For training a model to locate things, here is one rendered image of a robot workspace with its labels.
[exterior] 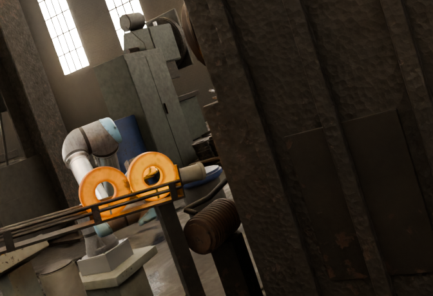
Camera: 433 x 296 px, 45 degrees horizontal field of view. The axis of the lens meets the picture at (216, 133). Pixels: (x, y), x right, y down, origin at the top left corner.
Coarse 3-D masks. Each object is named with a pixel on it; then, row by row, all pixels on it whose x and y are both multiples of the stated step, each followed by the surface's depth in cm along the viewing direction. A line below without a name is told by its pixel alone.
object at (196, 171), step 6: (180, 168) 167; (186, 168) 167; (192, 168) 167; (198, 168) 168; (204, 168) 168; (180, 174) 165; (186, 174) 166; (192, 174) 166; (198, 174) 167; (204, 174) 168; (186, 180) 166; (192, 180) 167; (198, 180) 169
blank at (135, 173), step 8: (152, 152) 162; (136, 160) 159; (144, 160) 160; (152, 160) 161; (160, 160) 163; (168, 160) 164; (128, 168) 161; (136, 168) 159; (144, 168) 160; (160, 168) 163; (168, 168) 164; (128, 176) 159; (136, 176) 159; (160, 176) 165; (168, 176) 164; (136, 184) 159; (144, 184) 160; (152, 192) 161; (168, 192) 164; (152, 200) 161
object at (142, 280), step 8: (136, 272) 234; (144, 272) 239; (128, 280) 228; (136, 280) 233; (144, 280) 238; (104, 288) 225; (112, 288) 223; (120, 288) 223; (128, 288) 227; (136, 288) 231; (144, 288) 236
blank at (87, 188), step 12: (96, 168) 155; (108, 168) 156; (84, 180) 153; (96, 180) 155; (108, 180) 156; (120, 180) 158; (84, 192) 153; (120, 192) 158; (84, 204) 153; (108, 204) 156; (108, 216) 156
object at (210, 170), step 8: (208, 168) 323; (216, 168) 315; (208, 176) 307; (216, 176) 313; (184, 184) 307; (192, 184) 306; (200, 184) 309; (208, 184) 310; (216, 184) 314; (192, 192) 310; (200, 192) 309; (208, 192) 310; (224, 192) 322; (184, 200) 318; (192, 200) 312; (200, 208) 311; (192, 216) 316
